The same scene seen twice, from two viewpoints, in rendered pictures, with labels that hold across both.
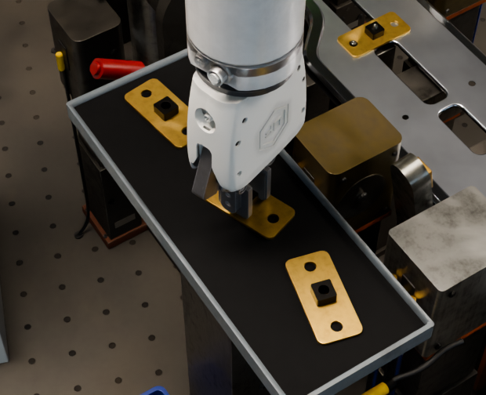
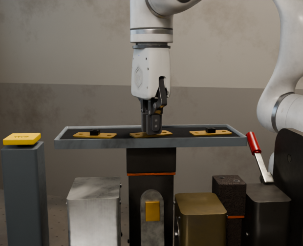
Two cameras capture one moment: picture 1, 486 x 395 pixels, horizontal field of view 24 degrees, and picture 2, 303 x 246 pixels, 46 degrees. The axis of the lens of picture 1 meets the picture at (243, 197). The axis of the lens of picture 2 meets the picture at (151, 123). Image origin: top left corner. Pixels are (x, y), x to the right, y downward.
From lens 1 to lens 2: 1.29 m
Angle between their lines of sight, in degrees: 98
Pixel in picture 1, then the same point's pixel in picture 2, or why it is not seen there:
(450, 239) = (96, 185)
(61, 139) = not seen: outside the picture
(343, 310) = (84, 135)
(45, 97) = not seen: outside the picture
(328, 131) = (205, 199)
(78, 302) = not seen: outside the picture
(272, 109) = (137, 65)
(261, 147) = (135, 81)
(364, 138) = (192, 205)
